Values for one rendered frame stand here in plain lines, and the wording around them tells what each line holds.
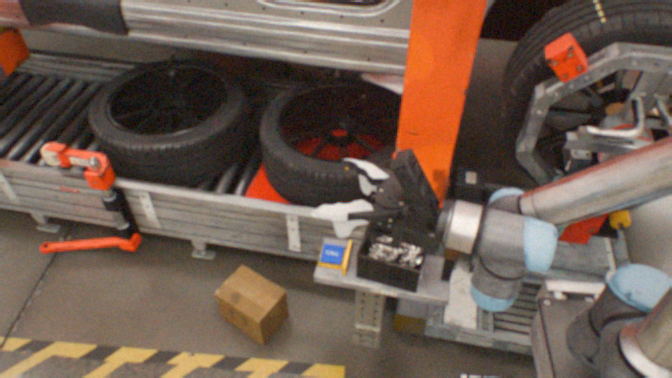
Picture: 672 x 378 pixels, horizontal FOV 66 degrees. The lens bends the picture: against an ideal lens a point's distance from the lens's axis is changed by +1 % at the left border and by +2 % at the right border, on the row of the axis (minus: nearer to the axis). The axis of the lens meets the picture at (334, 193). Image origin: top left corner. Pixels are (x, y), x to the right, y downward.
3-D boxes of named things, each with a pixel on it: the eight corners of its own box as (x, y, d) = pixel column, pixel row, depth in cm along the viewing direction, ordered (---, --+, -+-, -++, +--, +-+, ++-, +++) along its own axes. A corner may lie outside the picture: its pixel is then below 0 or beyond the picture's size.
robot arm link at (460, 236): (478, 226, 73) (484, 194, 80) (446, 218, 75) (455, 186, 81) (467, 263, 78) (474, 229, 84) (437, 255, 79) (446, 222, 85)
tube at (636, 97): (638, 104, 140) (656, 70, 133) (653, 150, 127) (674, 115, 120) (569, 96, 143) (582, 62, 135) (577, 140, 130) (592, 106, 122)
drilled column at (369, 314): (382, 325, 203) (390, 261, 173) (378, 348, 196) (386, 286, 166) (357, 321, 204) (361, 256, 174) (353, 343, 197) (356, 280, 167)
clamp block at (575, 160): (581, 151, 139) (588, 135, 135) (585, 174, 133) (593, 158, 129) (561, 148, 140) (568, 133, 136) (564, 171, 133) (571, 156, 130)
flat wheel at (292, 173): (399, 113, 254) (404, 72, 237) (428, 212, 208) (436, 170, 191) (264, 121, 250) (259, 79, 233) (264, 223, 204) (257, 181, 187)
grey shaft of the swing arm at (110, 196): (145, 241, 226) (108, 156, 190) (139, 251, 222) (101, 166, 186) (125, 238, 227) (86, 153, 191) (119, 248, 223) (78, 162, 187)
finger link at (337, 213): (315, 248, 79) (372, 238, 81) (316, 219, 75) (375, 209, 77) (310, 234, 81) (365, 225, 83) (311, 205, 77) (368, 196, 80)
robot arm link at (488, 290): (518, 269, 92) (535, 230, 85) (511, 322, 85) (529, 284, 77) (473, 257, 94) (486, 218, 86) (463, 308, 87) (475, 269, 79)
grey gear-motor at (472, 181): (477, 205, 237) (494, 147, 212) (476, 280, 208) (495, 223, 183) (437, 199, 239) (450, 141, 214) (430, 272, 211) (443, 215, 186)
